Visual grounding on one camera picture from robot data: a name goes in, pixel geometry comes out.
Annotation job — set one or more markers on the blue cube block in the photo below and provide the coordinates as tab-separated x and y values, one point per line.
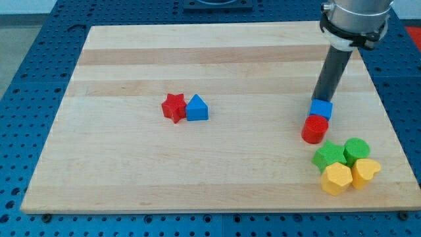
321	108

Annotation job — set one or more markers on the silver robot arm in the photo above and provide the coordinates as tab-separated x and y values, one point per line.
348	24

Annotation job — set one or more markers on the light wooden board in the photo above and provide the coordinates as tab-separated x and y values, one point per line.
111	150

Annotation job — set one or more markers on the blue triangle block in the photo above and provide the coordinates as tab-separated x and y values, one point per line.
197	109

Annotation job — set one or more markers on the red star block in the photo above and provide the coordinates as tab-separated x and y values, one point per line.
174	107

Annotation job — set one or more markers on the red cylinder block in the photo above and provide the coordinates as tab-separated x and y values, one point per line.
314	129

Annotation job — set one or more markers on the green star block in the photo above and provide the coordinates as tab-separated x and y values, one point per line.
329	154

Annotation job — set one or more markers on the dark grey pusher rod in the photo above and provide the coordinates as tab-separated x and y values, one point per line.
331	73

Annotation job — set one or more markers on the yellow pentagon block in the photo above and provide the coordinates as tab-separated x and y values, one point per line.
336	179

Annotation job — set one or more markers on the green cylinder block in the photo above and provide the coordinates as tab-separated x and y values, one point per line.
354	149

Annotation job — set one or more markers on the yellow heart block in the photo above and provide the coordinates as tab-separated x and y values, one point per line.
363	172

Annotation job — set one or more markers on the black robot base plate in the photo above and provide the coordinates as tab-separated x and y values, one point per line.
217	5

